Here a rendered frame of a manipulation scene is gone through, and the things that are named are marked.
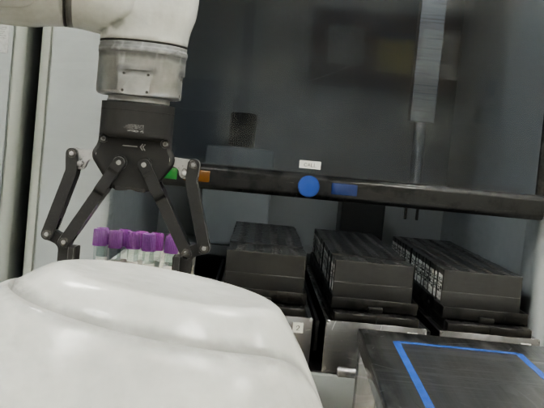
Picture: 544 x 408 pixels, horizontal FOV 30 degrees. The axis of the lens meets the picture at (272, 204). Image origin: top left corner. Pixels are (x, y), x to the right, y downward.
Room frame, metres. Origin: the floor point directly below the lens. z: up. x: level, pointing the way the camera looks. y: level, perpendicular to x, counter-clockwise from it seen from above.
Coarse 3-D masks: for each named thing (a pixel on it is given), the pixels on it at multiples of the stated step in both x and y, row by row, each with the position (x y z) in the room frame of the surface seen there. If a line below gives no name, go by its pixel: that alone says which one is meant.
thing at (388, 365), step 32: (384, 352) 1.08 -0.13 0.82; (416, 352) 1.10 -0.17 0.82; (448, 352) 1.11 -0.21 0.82; (480, 352) 1.13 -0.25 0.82; (512, 352) 1.15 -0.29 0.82; (384, 384) 0.92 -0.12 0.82; (416, 384) 0.94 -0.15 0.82; (448, 384) 0.95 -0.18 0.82; (480, 384) 0.96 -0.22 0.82; (512, 384) 0.98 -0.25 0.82
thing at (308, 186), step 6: (300, 180) 1.39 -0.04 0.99; (306, 180) 1.39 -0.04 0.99; (312, 180) 1.39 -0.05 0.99; (300, 186) 1.39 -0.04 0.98; (306, 186) 1.39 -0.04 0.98; (312, 186) 1.39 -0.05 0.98; (318, 186) 1.39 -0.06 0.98; (300, 192) 1.39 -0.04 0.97; (306, 192) 1.39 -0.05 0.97; (312, 192) 1.39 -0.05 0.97
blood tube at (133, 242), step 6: (132, 234) 1.12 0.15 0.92; (138, 234) 1.12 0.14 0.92; (126, 240) 1.13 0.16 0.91; (132, 240) 1.12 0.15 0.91; (138, 240) 1.13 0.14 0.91; (126, 246) 1.12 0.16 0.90; (132, 246) 1.12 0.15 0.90; (138, 246) 1.13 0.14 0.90; (132, 252) 1.12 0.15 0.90; (126, 258) 1.13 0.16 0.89; (132, 258) 1.12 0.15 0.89
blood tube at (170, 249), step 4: (168, 236) 1.12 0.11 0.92; (168, 240) 1.12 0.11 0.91; (172, 240) 1.12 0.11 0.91; (164, 244) 1.12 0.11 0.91; (168, 244) 1.12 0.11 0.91; (172, 244) 1.12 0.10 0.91; (164, 248) 1.12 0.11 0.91; (168, 248) 1.12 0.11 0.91; (172, 248) 1.12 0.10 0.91; (176, 248) 1.12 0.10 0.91; (164, 252) 1.12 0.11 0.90; (168, 252) 1.12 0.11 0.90; (172, 252) 1.12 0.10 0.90; (176, 252) 1.12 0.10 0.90; (164, 256) 1.12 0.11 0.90; (168, 256) 1.12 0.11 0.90; (172, 256) 1.12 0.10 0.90; (164, 260) 1.12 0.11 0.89; (168, 260) 1.12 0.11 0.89; (164, 264) 1.12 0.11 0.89; (168, 264) 1.12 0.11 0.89; (164, 268) 1.12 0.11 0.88; (168, 268) 1.12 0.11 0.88
